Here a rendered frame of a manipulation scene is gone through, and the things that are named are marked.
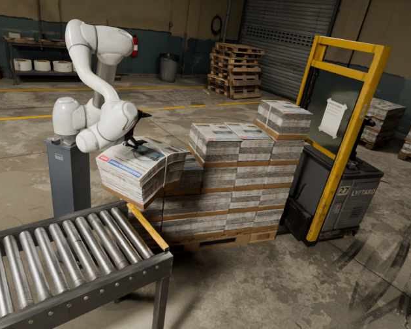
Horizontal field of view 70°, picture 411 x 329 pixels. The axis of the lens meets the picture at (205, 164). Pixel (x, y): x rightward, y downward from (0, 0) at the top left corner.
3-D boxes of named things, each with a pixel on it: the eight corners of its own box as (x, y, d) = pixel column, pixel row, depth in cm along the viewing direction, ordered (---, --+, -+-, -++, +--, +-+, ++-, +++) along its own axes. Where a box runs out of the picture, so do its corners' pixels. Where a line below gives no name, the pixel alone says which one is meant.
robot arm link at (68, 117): (52, 127, 196) (49, 94, 186) (81, 126, 205) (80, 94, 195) (55, 136, 184) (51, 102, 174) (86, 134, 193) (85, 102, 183)
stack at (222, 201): (118, 231, 270) (119, 148, 233) (232, 219, 312) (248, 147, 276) (122, 262, 238) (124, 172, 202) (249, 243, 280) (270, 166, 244)
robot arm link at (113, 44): (80, 114, 204) (113, 113, 215) (85, 134, 198) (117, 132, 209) (90, 16, 144) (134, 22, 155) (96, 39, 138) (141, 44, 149)
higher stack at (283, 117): (231, 219, 312) (259, 98, 255) (256, 216, 323) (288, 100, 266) (248, 243, 280) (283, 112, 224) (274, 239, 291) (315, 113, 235)
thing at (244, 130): (222, 123, 256) (222, 121, 256) (252, 123, 266) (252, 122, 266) (240, 139, 225) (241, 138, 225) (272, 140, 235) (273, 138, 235)
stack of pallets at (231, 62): (234, 87, 957) (242, 44, 900) (256, 94, 898) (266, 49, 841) (203, 88, 871) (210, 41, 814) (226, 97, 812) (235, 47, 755)
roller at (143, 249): (115, 213, 175) (119, 206, 174) (154, 266, 143) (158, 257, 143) (107, 212, 171) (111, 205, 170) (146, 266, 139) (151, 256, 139)
